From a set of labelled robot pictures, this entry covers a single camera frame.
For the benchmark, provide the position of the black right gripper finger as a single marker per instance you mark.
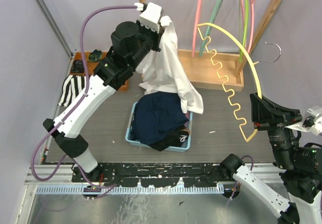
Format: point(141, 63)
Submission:
point(280, 108)
point(261, 110)

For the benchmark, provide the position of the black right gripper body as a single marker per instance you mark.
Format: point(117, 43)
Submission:
point(268, 125)

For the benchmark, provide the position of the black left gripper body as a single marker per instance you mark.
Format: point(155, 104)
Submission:
point(154, 38)

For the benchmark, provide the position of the white t shirt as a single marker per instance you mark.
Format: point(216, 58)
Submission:
point(163, 72)

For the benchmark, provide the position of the salmon pink hanger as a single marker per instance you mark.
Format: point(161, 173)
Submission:
point(196, 22)

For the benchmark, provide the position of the navy blue t shirt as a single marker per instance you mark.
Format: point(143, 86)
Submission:
point(155, 115)

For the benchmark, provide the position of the mint green hanger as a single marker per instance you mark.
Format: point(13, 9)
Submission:
point(211, 20)

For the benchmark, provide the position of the black printed t shirt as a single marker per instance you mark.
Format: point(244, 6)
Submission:
point(174, 138)

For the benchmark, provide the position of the lime green hanger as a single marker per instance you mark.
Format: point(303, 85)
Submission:
point(244, 7)

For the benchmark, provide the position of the pink plastic hanger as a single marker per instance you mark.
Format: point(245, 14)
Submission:
point(251, 26)

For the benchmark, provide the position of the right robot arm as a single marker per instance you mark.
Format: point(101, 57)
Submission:
point(300, 165)

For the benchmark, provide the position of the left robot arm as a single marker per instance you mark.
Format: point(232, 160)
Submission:
point(131, 43)

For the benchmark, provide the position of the dark rolled item in tray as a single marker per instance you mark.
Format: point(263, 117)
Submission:
point(95, 55)
point(77, 67)

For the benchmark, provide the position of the black white striped cloth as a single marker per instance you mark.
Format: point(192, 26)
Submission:
point(71, 88)

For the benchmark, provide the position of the light blue plastic basket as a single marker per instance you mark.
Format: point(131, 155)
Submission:
point(129, 137)

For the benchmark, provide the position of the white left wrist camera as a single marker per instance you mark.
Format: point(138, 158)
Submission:
point(150, 15)

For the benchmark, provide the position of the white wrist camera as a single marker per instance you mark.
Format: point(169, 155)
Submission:
point(150, 15)
point(311, 122)

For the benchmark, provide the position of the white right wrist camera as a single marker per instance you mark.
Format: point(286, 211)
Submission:
point(311, 122)

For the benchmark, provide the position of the wooden clothes rack frame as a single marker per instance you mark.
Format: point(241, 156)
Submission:
point(216, 70)

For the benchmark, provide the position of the white slotted cable duct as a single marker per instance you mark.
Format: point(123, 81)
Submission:
point(179, 189)

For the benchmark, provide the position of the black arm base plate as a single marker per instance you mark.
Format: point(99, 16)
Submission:
point(158, 174)

